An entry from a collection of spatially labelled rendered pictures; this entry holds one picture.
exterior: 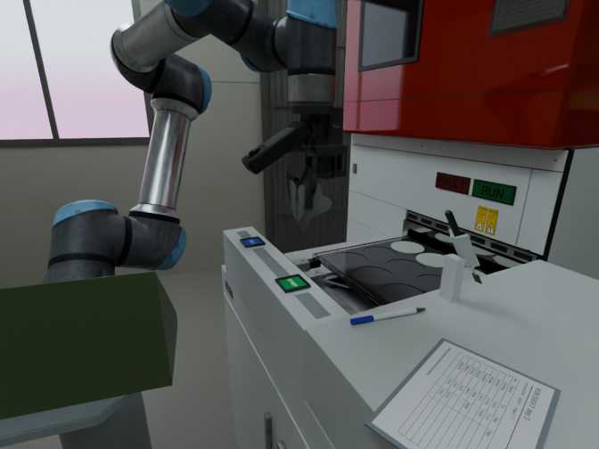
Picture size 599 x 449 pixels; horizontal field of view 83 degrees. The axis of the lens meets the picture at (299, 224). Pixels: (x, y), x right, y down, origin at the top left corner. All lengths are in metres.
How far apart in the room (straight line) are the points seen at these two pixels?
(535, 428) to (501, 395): 0.05
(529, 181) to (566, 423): 0.59
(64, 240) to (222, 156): 2.13
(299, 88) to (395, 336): 0.41
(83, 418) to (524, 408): 0.64
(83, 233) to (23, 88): 2.23
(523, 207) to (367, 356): 0.61
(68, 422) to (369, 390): 0.49
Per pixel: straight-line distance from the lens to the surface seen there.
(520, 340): 0.64
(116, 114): 2.82
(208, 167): 2.82
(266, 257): 0.84
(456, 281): 0.67
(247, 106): 2.83
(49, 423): 0.75
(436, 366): 0.53
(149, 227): 0.84
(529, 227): 0.98
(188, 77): 0.94
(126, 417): 0.87
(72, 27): 2.90
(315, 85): 0.54
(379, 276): 0.89
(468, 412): 0.48
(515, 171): 0.99
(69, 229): 0.80
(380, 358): 0.52
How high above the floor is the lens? 1.29
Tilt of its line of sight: 18 degrees down
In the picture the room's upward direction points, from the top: straight up
